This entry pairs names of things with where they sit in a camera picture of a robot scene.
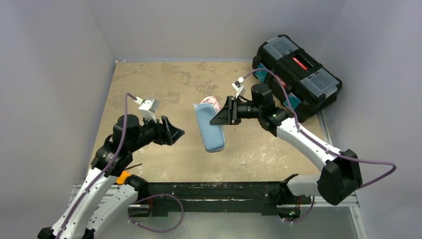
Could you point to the light blue glasses case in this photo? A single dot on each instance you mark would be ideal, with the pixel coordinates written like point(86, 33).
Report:
point(212, 135)

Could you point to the pink and black folding umbrella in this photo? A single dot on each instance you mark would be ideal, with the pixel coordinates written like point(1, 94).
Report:
point(209, 100)

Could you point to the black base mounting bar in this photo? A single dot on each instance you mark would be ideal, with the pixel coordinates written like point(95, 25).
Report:
point(267, 198)

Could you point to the orange and black tool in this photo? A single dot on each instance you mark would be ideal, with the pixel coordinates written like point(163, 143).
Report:
point(121, 179)

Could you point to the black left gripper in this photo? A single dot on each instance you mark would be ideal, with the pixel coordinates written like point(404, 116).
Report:
point(165, 131)

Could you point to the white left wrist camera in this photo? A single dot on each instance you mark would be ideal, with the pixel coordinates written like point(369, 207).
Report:
point(148, 108)

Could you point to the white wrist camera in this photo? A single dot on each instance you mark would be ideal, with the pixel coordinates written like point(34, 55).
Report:
point(148, 108)
point(238, 86)

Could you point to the black toolbox with clear lids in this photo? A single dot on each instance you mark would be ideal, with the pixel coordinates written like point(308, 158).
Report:
point(295, 78)

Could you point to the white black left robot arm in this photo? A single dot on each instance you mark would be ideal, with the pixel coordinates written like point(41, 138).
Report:
point(86, 217)

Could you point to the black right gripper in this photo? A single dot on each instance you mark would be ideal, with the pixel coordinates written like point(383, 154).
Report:
point(233, 110)

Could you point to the aluminium rail frame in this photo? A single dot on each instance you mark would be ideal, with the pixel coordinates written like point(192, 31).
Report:
point(105, 200)

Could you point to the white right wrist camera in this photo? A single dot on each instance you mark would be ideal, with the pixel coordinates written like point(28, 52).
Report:
point(238, 86)

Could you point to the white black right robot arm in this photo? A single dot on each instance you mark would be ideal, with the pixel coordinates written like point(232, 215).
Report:
point(340, 173)

